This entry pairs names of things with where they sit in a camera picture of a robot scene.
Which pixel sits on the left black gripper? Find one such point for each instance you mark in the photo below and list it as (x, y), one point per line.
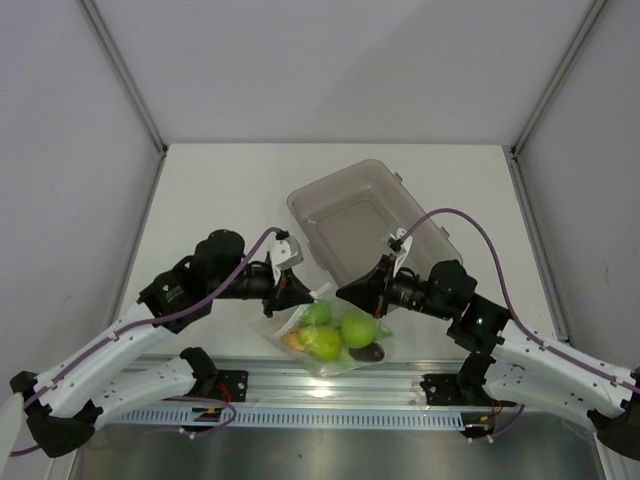
(289, 292)

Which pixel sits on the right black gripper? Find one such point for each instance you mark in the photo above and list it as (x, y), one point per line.
(368, 292)

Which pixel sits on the green bumpy toy guava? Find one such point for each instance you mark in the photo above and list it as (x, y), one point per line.
(317, 314)

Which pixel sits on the green toy apple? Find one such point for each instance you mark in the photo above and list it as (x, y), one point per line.
(357, 329)

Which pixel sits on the orange toy fruit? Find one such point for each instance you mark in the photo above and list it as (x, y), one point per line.
(292, 341)

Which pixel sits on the clear dotted zip top bag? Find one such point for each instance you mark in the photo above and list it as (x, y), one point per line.
(273, 328)

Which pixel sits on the purple toy eggplant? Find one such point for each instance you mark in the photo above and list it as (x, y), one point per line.
(372, 353)

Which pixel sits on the green ridged toy gourd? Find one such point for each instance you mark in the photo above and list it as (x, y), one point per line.
(381, 332)

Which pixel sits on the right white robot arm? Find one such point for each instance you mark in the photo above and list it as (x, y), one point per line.
(504, 362)

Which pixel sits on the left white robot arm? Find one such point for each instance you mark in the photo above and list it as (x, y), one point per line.
(67, 404)

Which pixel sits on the clear grey plastic bin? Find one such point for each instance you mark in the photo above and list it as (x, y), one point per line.
(349, 215)

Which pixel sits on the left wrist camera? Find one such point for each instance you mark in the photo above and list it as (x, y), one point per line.
(284, 253)

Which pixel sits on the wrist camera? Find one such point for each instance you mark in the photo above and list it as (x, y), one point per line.
(284, 253)
(400, 243)

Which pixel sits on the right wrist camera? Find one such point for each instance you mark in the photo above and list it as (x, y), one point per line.
(400, 243)

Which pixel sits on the aluminium mounting rail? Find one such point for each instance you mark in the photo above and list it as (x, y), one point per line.
(285, 383)

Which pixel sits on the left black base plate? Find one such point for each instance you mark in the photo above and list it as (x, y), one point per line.
(231, 386)

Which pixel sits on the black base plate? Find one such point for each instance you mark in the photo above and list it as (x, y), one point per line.
(443, 389)
(231, 386)

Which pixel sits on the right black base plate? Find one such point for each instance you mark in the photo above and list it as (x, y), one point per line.
(443, 389)

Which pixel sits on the white slotted cable duct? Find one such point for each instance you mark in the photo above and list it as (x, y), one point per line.
(245, 416)

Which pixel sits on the left aluminium frame post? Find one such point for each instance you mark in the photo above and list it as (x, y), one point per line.
(122, 73)

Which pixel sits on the aluminium frame post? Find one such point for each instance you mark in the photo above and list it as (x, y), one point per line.
(561, 73)
(122, 73)

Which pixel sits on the right aluminium frame post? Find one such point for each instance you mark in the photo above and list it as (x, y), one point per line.
(561, 73)

